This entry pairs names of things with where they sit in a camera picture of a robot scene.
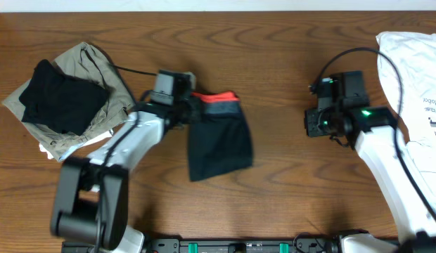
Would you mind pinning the white garment under khaki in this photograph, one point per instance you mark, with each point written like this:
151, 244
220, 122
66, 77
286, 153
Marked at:
107, 134

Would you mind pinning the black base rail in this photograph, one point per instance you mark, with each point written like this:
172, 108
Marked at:
303, 242

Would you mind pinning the black leggings red waistband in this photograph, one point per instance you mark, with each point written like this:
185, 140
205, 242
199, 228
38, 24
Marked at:
220, 142

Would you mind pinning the folded black garment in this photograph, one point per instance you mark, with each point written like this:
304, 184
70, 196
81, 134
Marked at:
63, 103

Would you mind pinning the folded khaki garment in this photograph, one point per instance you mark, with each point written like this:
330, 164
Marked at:
87, 62

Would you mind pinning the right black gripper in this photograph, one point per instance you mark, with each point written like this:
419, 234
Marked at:
313, 121

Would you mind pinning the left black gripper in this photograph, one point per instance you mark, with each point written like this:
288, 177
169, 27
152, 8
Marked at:
191, 107

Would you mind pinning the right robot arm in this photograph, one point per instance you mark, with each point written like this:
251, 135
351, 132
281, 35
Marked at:
374, 135

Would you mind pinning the white shirt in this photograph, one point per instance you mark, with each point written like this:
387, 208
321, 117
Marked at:
414, 54

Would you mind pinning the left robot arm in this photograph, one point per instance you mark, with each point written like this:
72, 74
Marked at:
92, 197

